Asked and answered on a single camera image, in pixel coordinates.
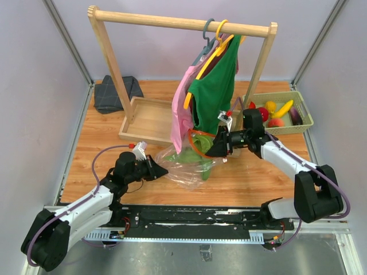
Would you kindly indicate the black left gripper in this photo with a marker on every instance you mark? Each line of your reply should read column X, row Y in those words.
column 154, row 170

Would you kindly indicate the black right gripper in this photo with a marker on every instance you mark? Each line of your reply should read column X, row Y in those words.
column 222, row 145

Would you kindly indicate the green fake lettuce leaf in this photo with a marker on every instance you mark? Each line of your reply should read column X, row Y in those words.
column 194, row 153

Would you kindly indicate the clear zip top bag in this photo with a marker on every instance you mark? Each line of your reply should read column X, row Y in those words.
column 190, row 167

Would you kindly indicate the red fake chili pepper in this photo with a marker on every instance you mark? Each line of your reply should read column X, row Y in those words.
column 252, row 105

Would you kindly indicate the red fake apple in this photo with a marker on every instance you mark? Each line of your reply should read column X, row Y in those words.
column 264, row 113

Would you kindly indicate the orange fake peach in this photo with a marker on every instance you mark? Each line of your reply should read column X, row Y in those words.
column 275, row 122

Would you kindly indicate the yellow fake lemon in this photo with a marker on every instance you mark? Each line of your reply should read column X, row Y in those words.
column 270, row 106

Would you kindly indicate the yellow fake banana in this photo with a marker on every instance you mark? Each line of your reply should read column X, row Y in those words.
column 284, row 109

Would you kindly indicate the dark purple fake eggplant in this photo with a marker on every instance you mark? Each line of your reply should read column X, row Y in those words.
column 295, row 116

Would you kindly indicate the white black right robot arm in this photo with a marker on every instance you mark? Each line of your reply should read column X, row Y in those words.
column 316, row 191

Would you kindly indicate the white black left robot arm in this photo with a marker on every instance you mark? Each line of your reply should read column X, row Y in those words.
column 53, row 233

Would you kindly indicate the green sleeveless shirt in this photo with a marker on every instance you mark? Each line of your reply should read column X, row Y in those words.
column 213, row 93

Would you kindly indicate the pink shirt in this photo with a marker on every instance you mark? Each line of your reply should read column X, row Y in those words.
column 182, row 120

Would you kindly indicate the light green plastic basket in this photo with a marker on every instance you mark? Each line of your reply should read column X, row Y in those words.
column 281, row 99

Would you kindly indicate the dark grey folded cloth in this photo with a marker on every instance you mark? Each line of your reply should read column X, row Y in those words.
column 106, row 97

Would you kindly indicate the yellow clothes hanger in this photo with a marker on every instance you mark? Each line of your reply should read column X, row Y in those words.
column 218, row 51

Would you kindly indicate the grey-green clothes hanger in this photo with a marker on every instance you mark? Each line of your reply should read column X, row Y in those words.
column 209, row 42

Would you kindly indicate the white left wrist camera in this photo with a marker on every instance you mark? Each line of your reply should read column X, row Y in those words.
column 139, row 151

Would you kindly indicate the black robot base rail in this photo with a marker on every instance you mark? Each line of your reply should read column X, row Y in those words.
column 189, row 223

